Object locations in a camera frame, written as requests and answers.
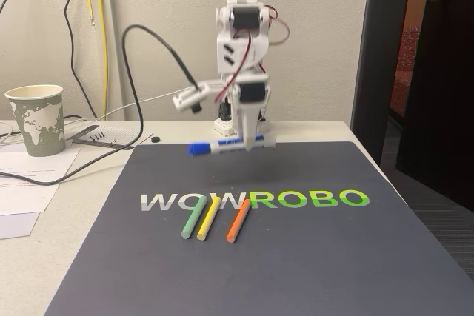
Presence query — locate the blue Expo marker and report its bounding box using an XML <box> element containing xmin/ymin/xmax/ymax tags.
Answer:
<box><xmin>184</xmin><ymin>133</ymin><xmax>278</xmax><ymax>158</ymax></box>

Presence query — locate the orange chalk stick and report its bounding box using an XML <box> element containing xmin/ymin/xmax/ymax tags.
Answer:
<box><xmin>225</xmin><ymin>198</ymin><xmax>252</xmax><ymax>244</ymax></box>

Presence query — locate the yellow chalk stick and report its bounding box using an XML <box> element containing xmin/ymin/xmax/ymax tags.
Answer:
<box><xmin>196</xmin><ymin>196</ymin><xmax>223</xmax><ymax>241</ymax></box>

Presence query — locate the green chalk stick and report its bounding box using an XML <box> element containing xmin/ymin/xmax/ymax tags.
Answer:
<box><xmin>180</xmin><ymin>196</ymin><xmax>209</xmax><ymax>241</ymax></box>

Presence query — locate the grey striped sheet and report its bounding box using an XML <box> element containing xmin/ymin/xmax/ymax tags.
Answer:
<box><xmin>70</xmin><ymin>124</ymin><xmax>153</xmax><ymax>152</ymax></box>

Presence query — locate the red patterned furniture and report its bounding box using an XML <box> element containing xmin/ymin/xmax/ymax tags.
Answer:
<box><xmin>390</xmin><ymin>23</ymin><xmax>423</xmax><ymax>118</ymax></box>

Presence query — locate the grey WOWROBO mat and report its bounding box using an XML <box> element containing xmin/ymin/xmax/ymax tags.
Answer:
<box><xmin>44</xmin><ymin>141</ymin><xmax>474</xmax><ymax>316</ymax></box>

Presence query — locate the dark wooden door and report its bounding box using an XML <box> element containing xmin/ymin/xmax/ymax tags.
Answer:
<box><xmin>395</xmin><ymin>0</ymin><xmax>474</xmax><ymax>214</ymax></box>

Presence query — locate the paper cup with world map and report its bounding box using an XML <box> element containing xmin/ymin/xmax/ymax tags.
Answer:
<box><xmin>4</xmin><ymin>84</ymin><xmax>67</xmax><ymax>158</ymax></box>

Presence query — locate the white printed paper sheet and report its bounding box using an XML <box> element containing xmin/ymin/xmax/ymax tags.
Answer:
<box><xmin>0</xmin><ymin>141</ymin><xmax>83</xmax><ymax>218</ymax></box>

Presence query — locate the blank white paper sheet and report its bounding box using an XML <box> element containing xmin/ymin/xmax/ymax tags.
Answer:
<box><xmin>0</xmin><ymin>212</ymin><xmax>41</xmax><ymax>241</ymax></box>

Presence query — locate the white gripper camera box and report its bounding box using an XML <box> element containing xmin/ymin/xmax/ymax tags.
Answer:
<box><xmin>170</xmin><ymin>78</ymin><xmax>224</xmax><ymax>114</ymax></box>

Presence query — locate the black camera cable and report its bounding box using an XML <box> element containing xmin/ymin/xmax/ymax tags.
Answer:
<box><xmin>0</xmin><ymin>24</ymin><xmax>201</xmax><ymax>186</ymax></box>

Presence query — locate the dark door frame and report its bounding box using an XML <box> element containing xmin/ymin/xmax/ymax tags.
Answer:
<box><xmin>350</xmin><ymin>0</ymin><xmax>415</xmax><ymax>167</ymax></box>

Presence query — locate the long yellow wire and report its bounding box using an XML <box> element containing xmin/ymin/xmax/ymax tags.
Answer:
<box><xmin>96</xmin><ymin>0</ymin><xmax>111</xmax><ymax>121</ymax></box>

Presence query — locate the thin white cable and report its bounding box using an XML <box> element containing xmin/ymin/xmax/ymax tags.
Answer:
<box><xmin>0</xmin><ymin>119</ymin><xmax>24</xmax><ymax>148</ymax></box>

